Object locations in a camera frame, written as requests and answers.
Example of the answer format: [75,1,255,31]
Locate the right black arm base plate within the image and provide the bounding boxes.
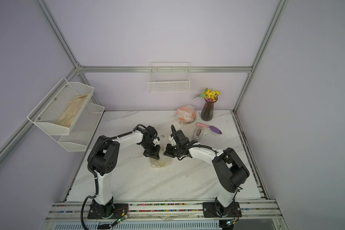
[202,201,242,218]

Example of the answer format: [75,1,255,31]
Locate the white mesh shelf bin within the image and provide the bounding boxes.
[27,78,94,136]
[58,103,104,152]

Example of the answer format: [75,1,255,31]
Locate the white wire wall basket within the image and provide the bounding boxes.
[148,62,191,93]

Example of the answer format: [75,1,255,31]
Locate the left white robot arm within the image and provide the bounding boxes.
[87,124,161,219]

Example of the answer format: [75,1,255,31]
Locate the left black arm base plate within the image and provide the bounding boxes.
[87,203,129,219]

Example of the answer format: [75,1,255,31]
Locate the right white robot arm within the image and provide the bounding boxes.
[163,125,250,218]

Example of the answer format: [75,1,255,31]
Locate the clear bubble wrap sheet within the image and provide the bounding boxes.
[175,104,197,126]
[149,147,173,168]

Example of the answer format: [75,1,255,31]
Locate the purple glass vase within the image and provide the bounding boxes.
[200,98,218,121]

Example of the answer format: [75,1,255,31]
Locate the upper white mesh shelf bin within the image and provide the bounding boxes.
[27,78,94,136]

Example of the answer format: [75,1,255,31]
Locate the lower white mesh shelf bin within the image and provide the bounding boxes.
[58,103,104,152]

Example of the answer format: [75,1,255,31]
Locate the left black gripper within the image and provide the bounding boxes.
[140,141,160,160]

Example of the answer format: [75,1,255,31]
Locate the yellow artificial flowers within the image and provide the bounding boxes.
[193,88,220,102]

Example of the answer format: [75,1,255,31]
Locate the aluminium front rail frame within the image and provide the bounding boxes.
[45,199,284,222]

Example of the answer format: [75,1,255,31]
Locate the orange dinner plate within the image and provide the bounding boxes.
[176,106,196,124]

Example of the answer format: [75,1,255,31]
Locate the beige cloth in bin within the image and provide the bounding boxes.
[56,93,89,128]

